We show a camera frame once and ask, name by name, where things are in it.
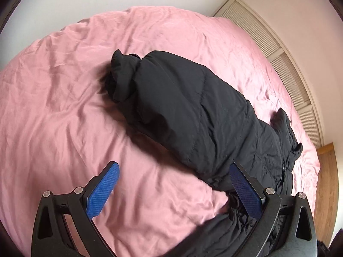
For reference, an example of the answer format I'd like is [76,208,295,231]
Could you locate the white louvered closet door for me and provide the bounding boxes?
[213,0,283,58]
[296,106,323,148]
[269,50,313,108]

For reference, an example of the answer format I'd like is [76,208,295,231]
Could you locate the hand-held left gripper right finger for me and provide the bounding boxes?
[229,162,318,257]

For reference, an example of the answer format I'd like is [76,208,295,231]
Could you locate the pink bed sheet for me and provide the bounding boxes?
[0,7,321,257]

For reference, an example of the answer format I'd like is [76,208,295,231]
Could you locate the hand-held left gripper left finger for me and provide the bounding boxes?
[31,161,121,257]

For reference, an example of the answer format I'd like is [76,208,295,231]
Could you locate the black puffer jacket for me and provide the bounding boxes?
[100,49,303,257]

